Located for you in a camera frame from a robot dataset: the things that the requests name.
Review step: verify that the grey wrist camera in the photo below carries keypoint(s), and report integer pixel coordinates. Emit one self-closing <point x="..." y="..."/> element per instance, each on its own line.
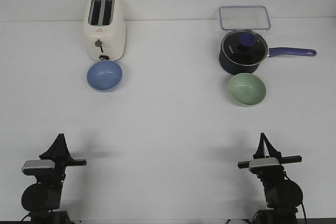
<point x="256" y="165"/>
<point x="33" y="167"/>

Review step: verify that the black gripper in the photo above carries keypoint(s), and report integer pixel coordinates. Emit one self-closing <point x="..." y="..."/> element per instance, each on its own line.
<point x="60" y="166"/>
<point x="272" y="173"/>

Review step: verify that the glass pot lid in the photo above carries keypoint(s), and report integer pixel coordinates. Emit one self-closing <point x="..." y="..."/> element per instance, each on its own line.
<point x="244" y="47"/>

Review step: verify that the dark blue saucepan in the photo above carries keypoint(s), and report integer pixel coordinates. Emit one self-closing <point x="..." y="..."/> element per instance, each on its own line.
<point x="236" y="68"/>

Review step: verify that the clear rectangular container lid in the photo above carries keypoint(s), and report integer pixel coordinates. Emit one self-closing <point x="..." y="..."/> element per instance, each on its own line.
<point x="244" y="17"/>

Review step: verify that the white two-slot toaster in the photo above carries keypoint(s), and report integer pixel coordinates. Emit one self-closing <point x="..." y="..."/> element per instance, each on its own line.
<point x="104" y="29"/>

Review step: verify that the green bowl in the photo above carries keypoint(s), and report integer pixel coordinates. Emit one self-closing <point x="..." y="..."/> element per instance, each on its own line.
<point x="247" y="89"/>

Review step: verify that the blue bowl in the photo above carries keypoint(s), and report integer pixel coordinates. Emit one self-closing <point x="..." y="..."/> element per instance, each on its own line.
<point x="104" y="76"/>

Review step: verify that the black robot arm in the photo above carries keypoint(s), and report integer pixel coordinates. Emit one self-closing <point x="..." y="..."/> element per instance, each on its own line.
<point x="42" y="199"/>
<point x="282" y="195"/>

